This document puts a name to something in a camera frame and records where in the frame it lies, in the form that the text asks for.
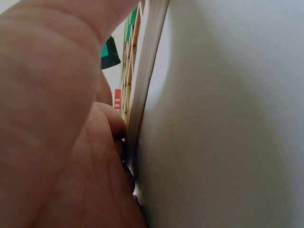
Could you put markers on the white book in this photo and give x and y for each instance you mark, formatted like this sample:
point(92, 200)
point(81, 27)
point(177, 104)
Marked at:
point(213, 123)

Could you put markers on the person's left hand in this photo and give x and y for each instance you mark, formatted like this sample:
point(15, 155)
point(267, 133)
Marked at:
point(52, 123)

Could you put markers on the wooden lattice rack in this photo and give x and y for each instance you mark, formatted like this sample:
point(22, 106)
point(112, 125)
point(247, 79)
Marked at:
point(129, 55)

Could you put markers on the person's left thumb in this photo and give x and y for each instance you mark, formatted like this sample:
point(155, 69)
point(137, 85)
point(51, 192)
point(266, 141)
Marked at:
point(95, 23)

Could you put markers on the person's left fingers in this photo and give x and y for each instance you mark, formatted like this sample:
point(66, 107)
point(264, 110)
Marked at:
point(111, 118)

